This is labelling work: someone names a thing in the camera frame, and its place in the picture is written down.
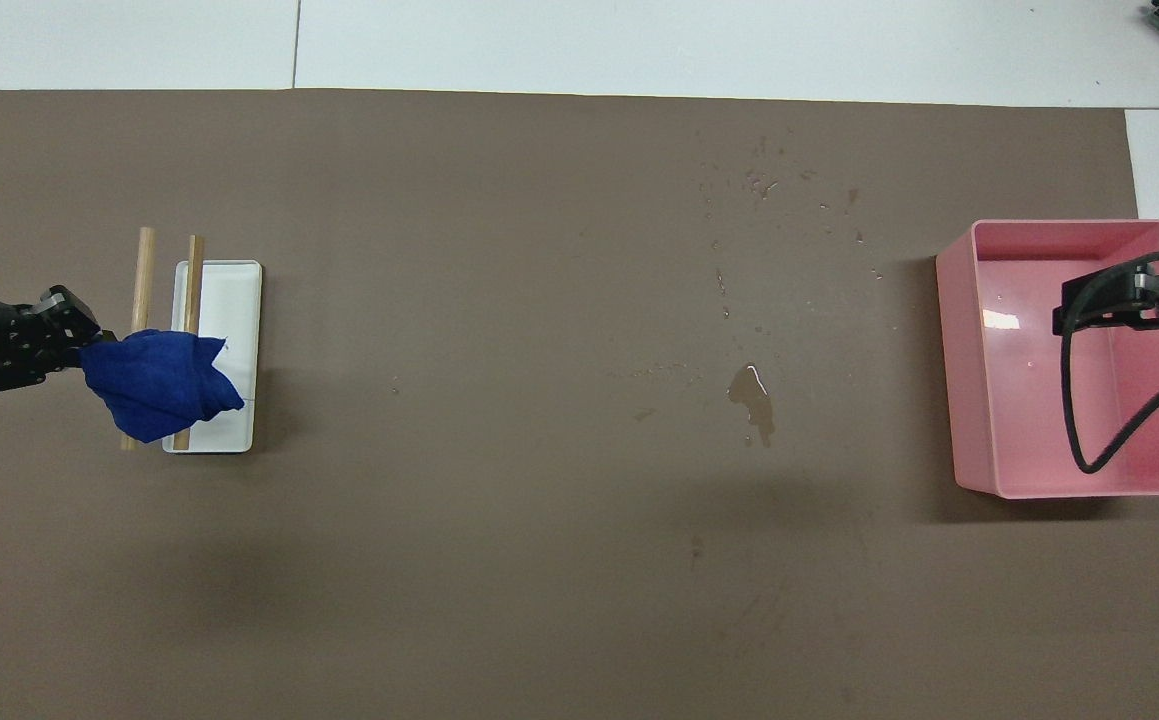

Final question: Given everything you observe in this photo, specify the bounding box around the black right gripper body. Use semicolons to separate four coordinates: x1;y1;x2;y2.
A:
1059;245;1159;336

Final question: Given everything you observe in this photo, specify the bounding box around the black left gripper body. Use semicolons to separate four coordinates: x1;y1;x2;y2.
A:
0;285;105;396

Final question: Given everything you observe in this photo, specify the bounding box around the blue towel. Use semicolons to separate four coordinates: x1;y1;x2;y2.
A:
79;328;246;444

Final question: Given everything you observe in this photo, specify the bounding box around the water puddle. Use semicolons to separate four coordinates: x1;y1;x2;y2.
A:
727;365;776;448

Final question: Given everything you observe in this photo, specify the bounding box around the wooden rack rod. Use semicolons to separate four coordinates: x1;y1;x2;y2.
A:
120;227;157;451
173;235;206;451

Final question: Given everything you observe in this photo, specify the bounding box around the pink plastic bin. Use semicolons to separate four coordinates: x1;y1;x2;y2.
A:
935;219;1159;499

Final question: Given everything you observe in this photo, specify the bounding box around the brown table mat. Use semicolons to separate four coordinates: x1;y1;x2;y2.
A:
0;88;1159;720

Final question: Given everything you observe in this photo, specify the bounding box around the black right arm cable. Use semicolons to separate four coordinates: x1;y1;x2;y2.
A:
1061;250;1159;475

